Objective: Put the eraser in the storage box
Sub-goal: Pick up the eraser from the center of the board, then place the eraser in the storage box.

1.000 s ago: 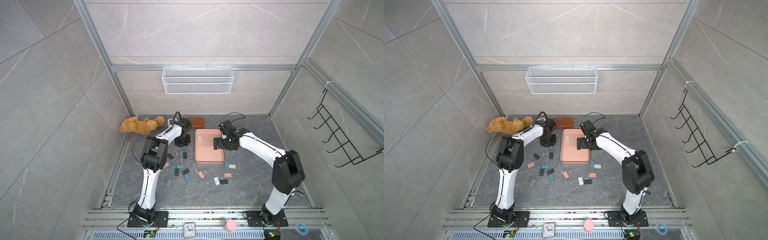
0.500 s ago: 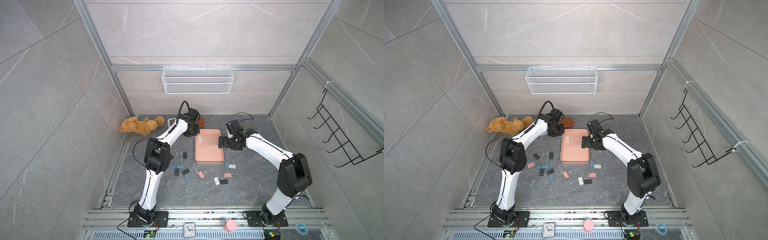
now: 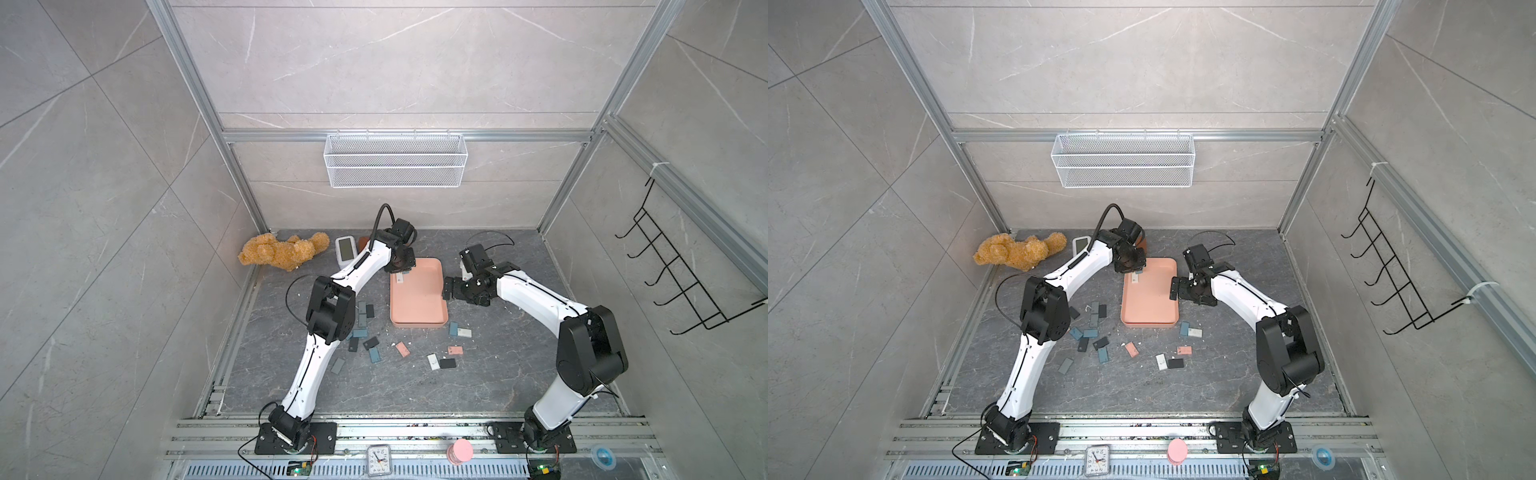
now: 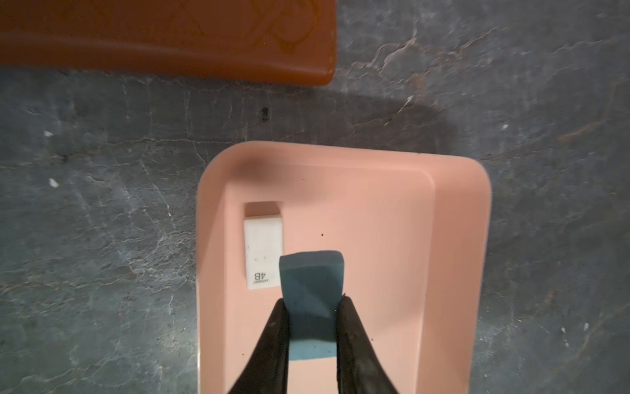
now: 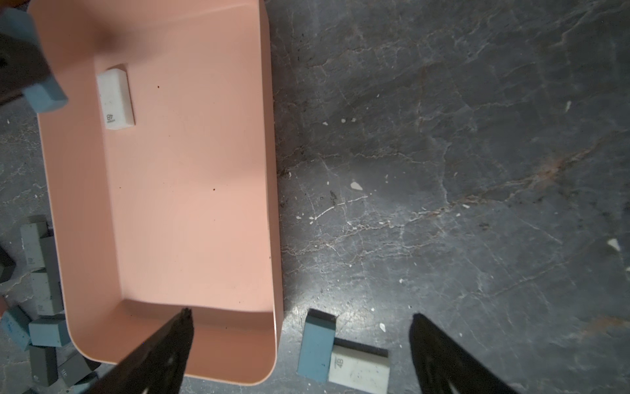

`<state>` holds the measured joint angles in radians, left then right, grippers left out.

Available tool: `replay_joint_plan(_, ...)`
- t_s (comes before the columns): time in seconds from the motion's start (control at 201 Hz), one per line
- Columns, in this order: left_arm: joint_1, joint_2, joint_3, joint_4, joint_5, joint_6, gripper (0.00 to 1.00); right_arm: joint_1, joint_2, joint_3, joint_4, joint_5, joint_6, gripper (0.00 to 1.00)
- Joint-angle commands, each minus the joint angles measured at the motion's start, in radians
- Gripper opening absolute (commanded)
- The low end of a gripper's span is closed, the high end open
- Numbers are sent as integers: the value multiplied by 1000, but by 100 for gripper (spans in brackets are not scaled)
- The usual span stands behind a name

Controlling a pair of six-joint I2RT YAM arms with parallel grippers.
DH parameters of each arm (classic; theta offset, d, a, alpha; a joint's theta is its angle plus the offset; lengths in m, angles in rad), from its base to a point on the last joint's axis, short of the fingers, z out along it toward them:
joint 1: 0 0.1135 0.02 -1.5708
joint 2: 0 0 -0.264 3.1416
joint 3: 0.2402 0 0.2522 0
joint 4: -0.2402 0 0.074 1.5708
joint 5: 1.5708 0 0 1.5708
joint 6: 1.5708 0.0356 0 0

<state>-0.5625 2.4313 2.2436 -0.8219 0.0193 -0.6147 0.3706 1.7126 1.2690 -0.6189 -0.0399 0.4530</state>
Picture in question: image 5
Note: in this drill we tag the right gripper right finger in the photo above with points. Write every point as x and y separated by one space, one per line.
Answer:
443 366

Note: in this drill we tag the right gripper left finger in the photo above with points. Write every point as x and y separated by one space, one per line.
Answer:
157 365

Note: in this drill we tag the white eraser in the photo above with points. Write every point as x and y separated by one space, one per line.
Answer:
115 99
359 366

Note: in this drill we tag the pink storage tray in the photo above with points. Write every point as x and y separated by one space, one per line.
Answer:
180 210

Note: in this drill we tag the teal eraser near tray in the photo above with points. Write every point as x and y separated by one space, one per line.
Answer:
317 345

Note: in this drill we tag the teal eraser top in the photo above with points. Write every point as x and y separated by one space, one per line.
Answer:
46 96

